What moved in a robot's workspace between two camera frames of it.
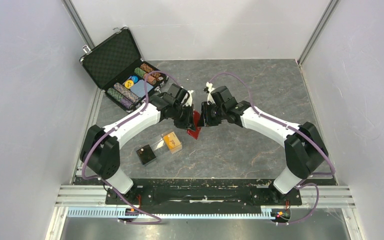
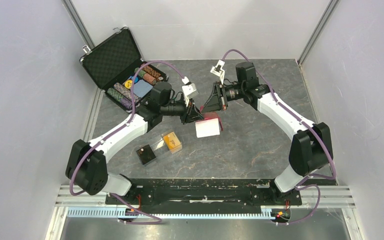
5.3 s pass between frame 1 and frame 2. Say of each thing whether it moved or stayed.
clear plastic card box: stayed
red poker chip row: stayed
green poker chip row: stayed
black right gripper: moved
